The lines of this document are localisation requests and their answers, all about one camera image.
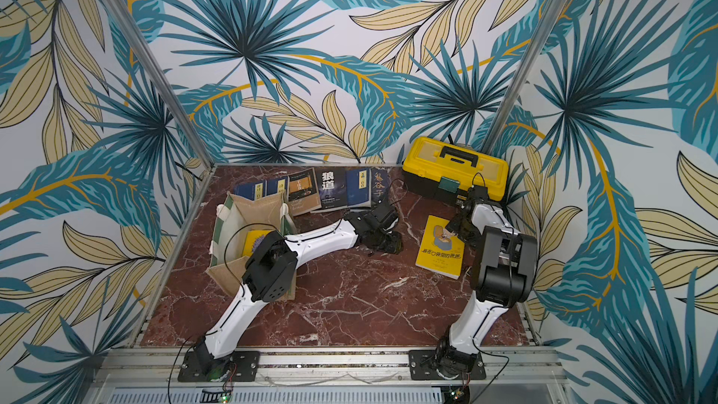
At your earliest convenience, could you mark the yellow book with figures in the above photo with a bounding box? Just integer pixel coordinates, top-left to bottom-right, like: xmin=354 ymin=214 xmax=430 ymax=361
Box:
xmin=415 ymin=215 xmax=466 ymax=280

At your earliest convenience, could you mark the brown cover book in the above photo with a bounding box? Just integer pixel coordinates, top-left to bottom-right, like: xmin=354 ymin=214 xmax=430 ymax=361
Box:
xmin=287 ymin=168 xmax=322 ymax=217

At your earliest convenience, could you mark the yellow book blue hair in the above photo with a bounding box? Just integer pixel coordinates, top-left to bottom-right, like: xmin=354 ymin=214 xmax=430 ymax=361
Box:
xmin=241 ymin=229 xmax=271 ymax=257

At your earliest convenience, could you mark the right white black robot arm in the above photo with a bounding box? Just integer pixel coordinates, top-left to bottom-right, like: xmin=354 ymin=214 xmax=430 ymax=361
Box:
xmin=432 ymin=200 xmax=540 ymax=379

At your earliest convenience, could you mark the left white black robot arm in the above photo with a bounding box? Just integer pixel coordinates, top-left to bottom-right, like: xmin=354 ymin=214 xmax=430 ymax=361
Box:
xmin=183 ymin=201 xmax=402 ymax=380

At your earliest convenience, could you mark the dark blue Guiguzi book back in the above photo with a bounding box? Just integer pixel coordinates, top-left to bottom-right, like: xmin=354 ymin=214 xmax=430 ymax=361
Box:
xmin=369 ymin=168 xmax=391 ymax=206

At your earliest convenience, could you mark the yellow black toolbox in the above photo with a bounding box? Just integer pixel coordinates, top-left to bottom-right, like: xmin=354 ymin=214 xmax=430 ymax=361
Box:
xmin=402 ymin=137 xmax=509 ymax=204

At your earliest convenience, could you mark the dark wolf title book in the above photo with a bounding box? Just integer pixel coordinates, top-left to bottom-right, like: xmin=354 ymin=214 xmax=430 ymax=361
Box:
xmin=315 ymin=168 xmax=348 ymax=212

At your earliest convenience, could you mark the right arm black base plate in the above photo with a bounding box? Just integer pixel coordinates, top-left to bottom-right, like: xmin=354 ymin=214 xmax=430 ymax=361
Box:
xmin=409 ymin=348 xmax=486 ymax=381

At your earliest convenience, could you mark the aluminium front rail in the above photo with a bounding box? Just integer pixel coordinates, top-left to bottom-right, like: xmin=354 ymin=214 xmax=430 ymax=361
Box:
xmin=85 ymin=346 xmax=576 ymax=403

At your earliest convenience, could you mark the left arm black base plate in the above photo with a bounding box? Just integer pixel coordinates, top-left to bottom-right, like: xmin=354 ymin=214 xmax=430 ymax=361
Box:
xmin=178 ymin=351 xmax=260 ymax=383

